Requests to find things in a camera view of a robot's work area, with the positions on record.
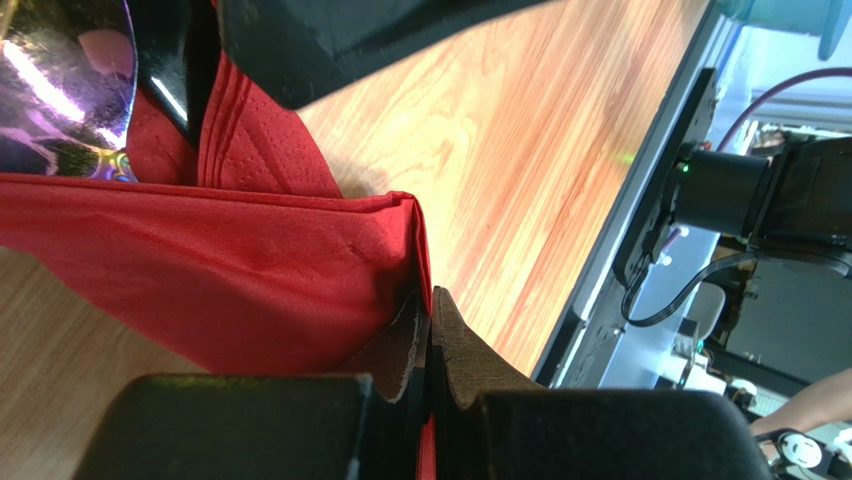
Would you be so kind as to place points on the purple iridescent spoon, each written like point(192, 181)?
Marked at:
point(68, 86)

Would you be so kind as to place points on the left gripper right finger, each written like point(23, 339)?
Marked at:
point(466, 370)

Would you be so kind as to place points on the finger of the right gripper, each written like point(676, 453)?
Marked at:
point(300, 51)

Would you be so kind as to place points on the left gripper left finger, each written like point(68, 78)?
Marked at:
point(393, 368)

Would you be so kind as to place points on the red paper napkin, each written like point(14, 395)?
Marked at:
point(243, 256)

